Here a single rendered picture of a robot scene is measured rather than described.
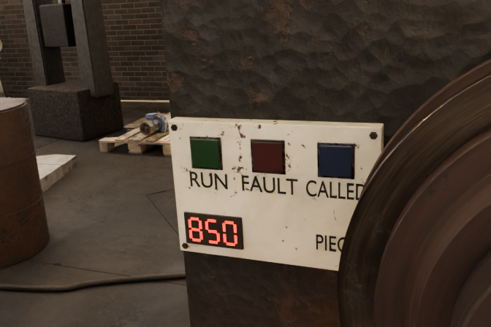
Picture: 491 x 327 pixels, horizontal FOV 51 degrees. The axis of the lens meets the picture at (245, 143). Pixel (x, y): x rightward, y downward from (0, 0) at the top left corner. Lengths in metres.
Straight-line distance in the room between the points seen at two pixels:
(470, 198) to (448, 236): 0.03
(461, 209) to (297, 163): 0.23
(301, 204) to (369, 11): 0.23
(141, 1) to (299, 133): 7.07
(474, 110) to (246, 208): 0.32
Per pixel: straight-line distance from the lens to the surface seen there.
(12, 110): 3.06
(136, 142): 5.02
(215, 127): 0.62
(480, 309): 0.39
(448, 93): 0.49
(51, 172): 4.49
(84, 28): 5.66
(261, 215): 0.64
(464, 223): 0.42
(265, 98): 0.61
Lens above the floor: 1.38
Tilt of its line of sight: 16 degrees down
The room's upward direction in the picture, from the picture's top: 3 degrees counter-clockwise
